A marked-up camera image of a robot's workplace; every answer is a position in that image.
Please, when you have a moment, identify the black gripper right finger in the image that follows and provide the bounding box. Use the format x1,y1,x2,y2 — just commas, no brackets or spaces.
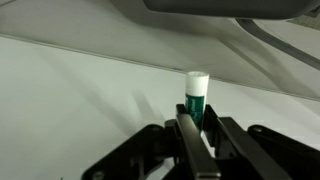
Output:
203,103,320,180

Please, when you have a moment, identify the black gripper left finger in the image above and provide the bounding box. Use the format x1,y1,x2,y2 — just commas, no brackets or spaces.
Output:
81,103,222,180

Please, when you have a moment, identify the dark grey chair seat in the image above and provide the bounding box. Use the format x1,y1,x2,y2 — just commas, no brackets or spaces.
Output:
143,0,320,20

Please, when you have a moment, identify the green Expo dry erase marker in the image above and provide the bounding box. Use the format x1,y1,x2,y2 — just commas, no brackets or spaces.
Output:
184,70,210,133

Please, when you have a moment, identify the grey chair support bar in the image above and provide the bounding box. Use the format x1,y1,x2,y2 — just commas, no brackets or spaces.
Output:
234,18,320,72

